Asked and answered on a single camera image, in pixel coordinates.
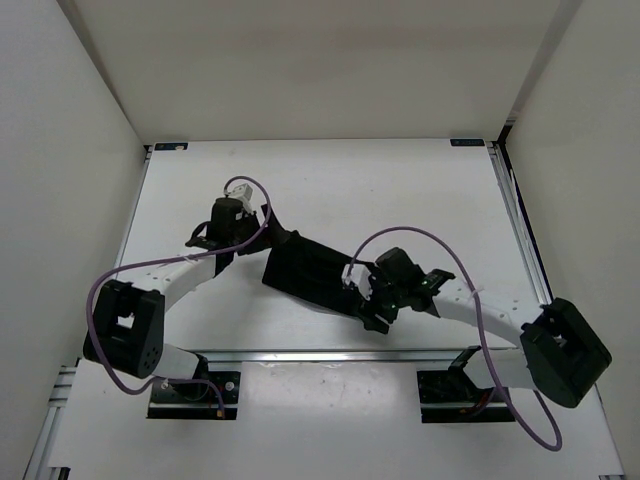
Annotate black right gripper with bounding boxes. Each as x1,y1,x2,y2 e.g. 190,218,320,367
353,271,408,333

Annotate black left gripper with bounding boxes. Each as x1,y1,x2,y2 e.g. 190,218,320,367
229,203,289,255

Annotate black skirt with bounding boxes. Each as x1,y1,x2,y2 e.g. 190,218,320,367
262,231,389,320

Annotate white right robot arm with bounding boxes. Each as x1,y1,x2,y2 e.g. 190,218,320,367
348,247,612,408

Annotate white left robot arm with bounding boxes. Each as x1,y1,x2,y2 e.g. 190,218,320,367
83,196,288,400

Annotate blue label left corner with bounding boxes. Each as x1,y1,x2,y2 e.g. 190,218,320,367
154,142,188,151

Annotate blue label corner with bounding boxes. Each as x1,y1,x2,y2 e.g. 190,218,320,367
154,142,188,151
450,138,485,147

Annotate blue label right corner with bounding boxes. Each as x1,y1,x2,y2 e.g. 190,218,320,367
450,138,485,147

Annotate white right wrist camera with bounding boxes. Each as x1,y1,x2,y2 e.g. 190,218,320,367
342,263,372,300

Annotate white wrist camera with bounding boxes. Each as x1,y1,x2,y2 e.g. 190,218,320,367
225,183,253,214
342,263,372,300

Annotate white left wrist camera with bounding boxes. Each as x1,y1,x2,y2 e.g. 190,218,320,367
225,183,253,214

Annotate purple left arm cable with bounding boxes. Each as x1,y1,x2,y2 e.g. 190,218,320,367
85,175,274,420

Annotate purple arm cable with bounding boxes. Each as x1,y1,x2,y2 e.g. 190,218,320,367
85,175,274,420
349,227,564,451

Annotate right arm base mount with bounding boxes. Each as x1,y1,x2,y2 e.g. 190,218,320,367
417,346,515,424

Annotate aluminium table edge rail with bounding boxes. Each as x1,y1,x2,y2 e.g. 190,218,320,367
201,349,462,363

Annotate aluminium right side rail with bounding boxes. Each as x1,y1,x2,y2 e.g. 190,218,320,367
487,142,574,361

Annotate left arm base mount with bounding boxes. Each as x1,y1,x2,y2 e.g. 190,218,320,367
147,367,241,421

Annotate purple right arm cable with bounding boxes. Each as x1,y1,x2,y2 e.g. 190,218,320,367
349,227,564,451

